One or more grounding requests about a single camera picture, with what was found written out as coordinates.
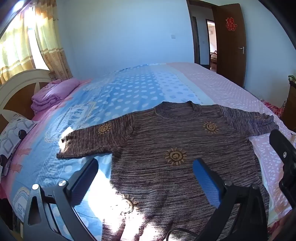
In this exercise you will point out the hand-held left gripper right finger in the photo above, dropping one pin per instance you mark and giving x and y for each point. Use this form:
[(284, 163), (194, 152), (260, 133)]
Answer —
[(208, 183)]

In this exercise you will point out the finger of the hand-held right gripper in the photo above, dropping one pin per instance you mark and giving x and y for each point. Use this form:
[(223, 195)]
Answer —
[(281, 144)]

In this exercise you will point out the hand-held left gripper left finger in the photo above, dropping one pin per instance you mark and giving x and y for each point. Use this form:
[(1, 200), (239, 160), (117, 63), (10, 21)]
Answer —
[(85, 182)]

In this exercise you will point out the brown knit sun-print sweater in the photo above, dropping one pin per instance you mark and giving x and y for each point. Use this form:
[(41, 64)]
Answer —
[(161, 139)]

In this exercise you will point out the red floral cloth bundle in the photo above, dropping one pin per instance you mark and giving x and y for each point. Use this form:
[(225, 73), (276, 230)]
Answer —
[(272, 110)]

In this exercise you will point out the red cartoon print quilt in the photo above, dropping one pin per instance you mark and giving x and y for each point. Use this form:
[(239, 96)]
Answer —
[(282, 229)]

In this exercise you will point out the brown wooden desk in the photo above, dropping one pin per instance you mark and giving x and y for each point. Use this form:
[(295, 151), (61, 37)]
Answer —
[(291, 92)]

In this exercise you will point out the grey patterned pillow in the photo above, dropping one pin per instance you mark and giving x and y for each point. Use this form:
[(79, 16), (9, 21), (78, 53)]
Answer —
[(13, 136)]

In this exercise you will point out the folded pink blanket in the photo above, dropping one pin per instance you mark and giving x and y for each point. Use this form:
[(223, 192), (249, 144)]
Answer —
[(50, 95)]

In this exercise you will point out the brown wooden door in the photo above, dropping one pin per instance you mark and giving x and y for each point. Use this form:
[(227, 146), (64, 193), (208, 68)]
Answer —
[(229, 58)]

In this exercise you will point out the blue pink dotted bed sheet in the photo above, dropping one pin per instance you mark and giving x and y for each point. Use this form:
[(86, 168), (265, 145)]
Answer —
[(138, 92)]

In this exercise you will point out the cream wooden headboard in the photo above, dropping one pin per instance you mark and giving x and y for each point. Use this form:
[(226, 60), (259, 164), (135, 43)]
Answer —
[(20, 78)]

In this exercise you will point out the red paper door decoration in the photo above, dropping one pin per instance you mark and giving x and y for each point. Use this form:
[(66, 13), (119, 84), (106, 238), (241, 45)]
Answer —
[(231, 24)]

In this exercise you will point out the yellow patterned curtain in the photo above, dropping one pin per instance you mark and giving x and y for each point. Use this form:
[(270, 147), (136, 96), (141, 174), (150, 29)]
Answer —
[(50, 46)]

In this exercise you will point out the dark wooden door frame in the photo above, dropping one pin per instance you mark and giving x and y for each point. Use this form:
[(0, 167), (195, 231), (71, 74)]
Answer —
[(196, 34)]

